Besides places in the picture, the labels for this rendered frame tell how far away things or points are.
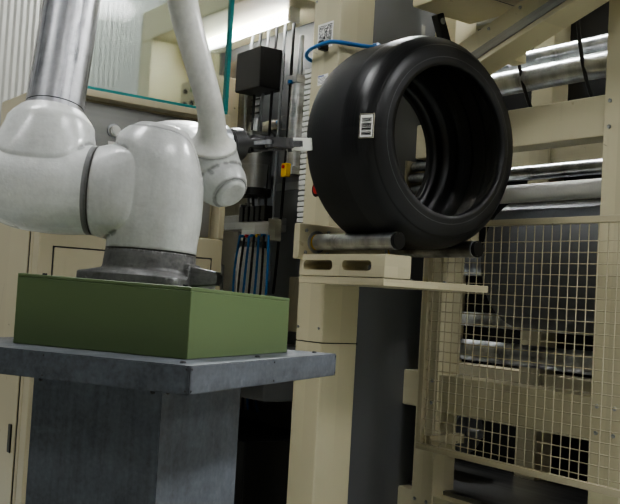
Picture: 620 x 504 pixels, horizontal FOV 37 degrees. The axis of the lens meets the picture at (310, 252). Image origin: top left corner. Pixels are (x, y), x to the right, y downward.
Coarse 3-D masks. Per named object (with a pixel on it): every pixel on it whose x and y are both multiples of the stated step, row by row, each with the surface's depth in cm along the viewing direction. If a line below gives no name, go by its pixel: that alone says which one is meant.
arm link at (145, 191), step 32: (128, 128) 156; (160, 128) 155; (96, 160) 153; (128, 160) 152; (160, 160) 152; (192, 160) 156; (96, 192) 152; (128, 192) 152; (160, 192) 152; (192, 192) 155; (96, 224) 154; (128, 224) 152; (160, 224) 152; (192, 224) 156
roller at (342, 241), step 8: (376, 232) 237; (384, 232) 234; (392, 232) 232; (400, 232) 231; (312, 240) 256; (320, 240) 254; (328, 240) 251; (336, 240) 248; (344, 240) 245; (352, 240) 242; (360, 240) 240; (368, 240) 237; (376, 240) 234; (384, 240) 232; (392, 240) 230; (400, 240) 231; (320, 248) 255; (328, 248) 252; (336, 248) 249; (344, 248) 246; (352, 248) 244; (360, 248) 241; (368, 248) 238; (376, 248) 236; (384, 248) 234; (392, 248) 231; (400, 248) 231
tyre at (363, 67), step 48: (384, 48) 235; (432, 48) 236; (336, 96) 235; (384, 96) 226; (432, 96) 270; (480, 96) 260; (336, 144) 232; (384, 144) 226; (432, 144) 272; (480, 144) 266; (336, 192) 237; (384, 192) 228; (432, 192) 271; (480, 192) 262; (432, 240) 238
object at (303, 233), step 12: (300, 228) 256; (312, 228) 258; (324, 228) 260; (336, 228) 263; (300, 240) 255; (300, 252) 255; (312, 252) 258; (324, 252) 260; (336, 252) 263; (348, 252) 265; (360, 252) 268; (372, 252) 271; (384, 252) 273
